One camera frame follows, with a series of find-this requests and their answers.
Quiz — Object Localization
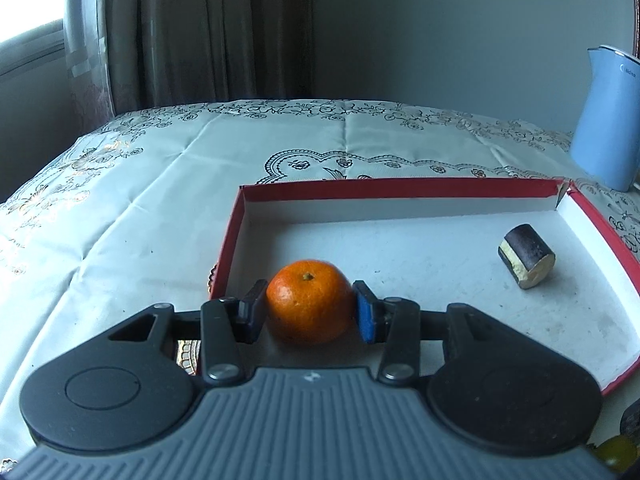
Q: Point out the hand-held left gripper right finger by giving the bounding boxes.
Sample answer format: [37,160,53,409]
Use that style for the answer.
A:
[351,280,521,389]

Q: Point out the sheer patterned curtain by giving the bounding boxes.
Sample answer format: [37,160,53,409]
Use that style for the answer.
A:
[62,0,117,118]

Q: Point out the brown curtain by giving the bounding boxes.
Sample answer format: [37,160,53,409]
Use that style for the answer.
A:
[100,0,317,113]

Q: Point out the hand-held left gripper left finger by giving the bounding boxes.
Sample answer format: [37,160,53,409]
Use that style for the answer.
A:
[107,279,271,387]

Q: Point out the green tomato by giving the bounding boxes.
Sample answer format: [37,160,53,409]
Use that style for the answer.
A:
[597,435,639,469]

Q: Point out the white embroidered tablecloth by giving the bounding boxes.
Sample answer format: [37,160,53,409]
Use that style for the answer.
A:
[0,99,640,461]

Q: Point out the orange mandarin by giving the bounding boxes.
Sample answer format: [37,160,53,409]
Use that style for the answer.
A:
[265,258,357,345]

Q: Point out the light blue electric kettle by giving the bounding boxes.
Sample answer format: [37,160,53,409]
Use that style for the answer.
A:
[570,45,640,193]

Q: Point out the red cardboard box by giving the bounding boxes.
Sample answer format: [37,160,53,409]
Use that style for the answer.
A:
[209,177,640,396]

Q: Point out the window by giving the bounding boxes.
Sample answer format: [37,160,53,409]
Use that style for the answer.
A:
[0,0,69,203]

